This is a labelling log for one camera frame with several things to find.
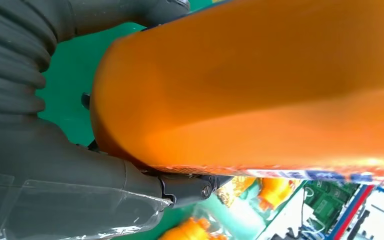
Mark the red metal beam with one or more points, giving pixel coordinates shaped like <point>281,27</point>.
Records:
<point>354,212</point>

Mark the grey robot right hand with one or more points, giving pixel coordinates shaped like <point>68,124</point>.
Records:
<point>62,192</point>

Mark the green plastic crate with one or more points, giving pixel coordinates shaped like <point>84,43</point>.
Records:
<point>331,202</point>

